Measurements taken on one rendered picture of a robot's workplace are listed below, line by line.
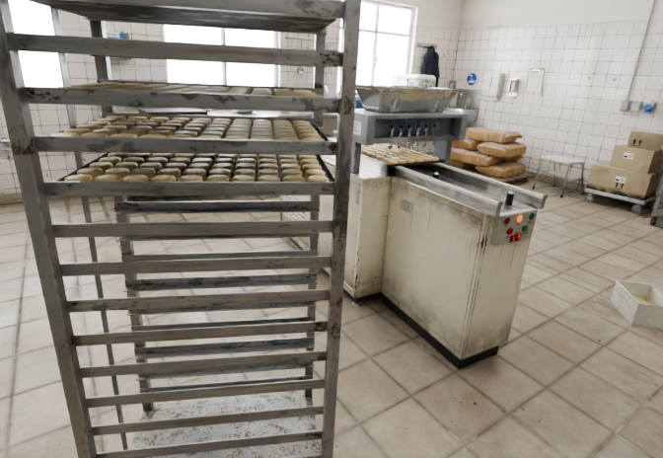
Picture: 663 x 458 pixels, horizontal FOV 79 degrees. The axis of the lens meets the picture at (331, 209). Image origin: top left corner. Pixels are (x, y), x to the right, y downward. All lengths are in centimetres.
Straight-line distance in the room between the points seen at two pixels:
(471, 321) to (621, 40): 479
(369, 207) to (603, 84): 450
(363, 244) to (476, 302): 72
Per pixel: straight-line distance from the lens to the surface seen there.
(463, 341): 212
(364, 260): 241
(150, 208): 138
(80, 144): 93
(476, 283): 196
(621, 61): 623
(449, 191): 199
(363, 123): 218
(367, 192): 225
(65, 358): 112
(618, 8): 636
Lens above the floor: 139
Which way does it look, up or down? 19 degrees down
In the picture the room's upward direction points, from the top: 3 degrees clockwise
